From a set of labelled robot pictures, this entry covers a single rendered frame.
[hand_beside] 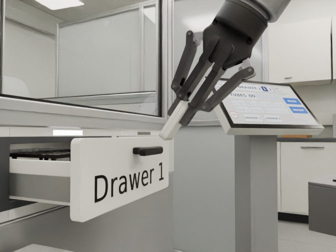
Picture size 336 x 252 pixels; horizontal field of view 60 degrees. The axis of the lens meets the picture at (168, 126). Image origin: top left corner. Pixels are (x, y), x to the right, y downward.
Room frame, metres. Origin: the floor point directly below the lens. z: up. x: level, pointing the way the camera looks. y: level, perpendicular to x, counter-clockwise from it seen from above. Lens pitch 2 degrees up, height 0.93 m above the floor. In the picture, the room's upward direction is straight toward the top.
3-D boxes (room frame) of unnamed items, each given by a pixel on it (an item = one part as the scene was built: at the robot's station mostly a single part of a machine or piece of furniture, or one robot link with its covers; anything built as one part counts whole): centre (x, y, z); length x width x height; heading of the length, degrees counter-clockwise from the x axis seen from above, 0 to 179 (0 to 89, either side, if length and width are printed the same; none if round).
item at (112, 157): (0.51, 0.06, 0.87); 0.29 x 0.02 x 0.11; 157
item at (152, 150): (0.50, 0.04, 0.91); 0.07 x 0.04 x 0.01; 157
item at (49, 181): (0.60, 0.26, 0.86); 0.40 x 0.26 x 0.06; 67
